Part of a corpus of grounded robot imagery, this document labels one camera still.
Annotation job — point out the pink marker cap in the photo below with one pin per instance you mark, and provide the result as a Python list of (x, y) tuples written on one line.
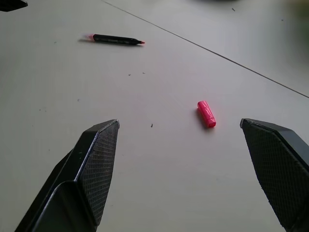
[(206, 114)]

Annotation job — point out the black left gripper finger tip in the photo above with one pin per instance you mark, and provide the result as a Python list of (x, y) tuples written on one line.
[(12, 4)]

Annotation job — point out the black pink-tipped marker pen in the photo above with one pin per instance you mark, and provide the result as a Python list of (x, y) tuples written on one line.
[(113, 39)]

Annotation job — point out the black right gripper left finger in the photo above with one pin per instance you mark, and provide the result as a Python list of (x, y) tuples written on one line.
[(82, 178)]

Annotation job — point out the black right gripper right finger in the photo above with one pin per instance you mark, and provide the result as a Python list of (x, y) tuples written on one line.
[(280, 169)]

